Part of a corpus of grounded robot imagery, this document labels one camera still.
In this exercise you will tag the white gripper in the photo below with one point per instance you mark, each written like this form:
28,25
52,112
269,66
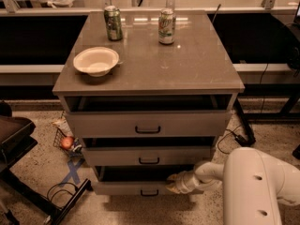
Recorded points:
183,182

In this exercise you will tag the grey bottom drawer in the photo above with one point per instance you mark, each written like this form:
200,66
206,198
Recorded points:
147,181

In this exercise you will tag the grey drawer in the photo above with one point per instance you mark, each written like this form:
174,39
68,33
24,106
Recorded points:
129,156
147,124
147,181

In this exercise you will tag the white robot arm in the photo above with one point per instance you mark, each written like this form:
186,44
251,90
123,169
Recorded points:
254,185

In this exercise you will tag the grey top drawer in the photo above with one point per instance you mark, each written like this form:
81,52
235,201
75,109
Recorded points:
147,124

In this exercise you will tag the grey middle drawer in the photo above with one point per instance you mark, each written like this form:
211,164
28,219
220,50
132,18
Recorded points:
129,156

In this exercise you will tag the grey drawer cabinet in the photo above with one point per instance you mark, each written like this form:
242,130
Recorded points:
194,74

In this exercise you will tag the red apple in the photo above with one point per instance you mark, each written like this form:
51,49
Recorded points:
67,142

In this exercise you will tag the white paper bowl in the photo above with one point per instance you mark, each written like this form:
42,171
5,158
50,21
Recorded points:
96,62

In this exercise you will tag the white green soda can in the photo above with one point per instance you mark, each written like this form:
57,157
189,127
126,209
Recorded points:
166,26

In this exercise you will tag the black cart stand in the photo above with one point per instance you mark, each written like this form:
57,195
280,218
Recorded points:
15,143

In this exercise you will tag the dark green soda can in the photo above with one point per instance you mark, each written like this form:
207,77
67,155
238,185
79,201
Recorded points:
112,18

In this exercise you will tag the black wire basket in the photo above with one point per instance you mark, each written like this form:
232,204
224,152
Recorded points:
74,151

